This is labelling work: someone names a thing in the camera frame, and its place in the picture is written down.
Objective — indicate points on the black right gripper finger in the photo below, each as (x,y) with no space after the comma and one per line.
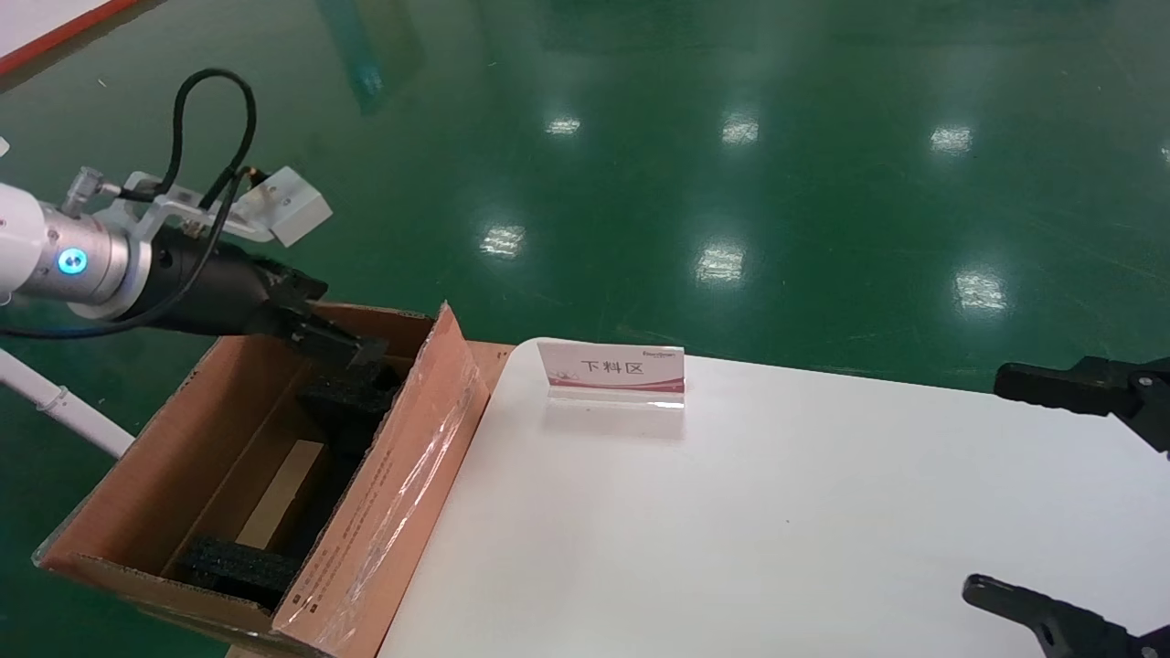
(1097,388)
(1069,631)

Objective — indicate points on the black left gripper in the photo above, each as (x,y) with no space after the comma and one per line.
(219,292)

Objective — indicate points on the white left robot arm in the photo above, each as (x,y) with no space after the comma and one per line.
(101,265)

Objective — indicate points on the large open cardboard box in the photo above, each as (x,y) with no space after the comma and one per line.
(183,439)

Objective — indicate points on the white red acrylic sign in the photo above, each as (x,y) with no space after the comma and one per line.
(612,367)

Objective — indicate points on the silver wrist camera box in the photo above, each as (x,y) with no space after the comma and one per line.
(292,210)

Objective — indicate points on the silver camera bracket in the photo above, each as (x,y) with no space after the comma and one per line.
(155,206)

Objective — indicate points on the white pipe rail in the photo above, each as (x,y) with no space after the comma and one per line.
(55,397)

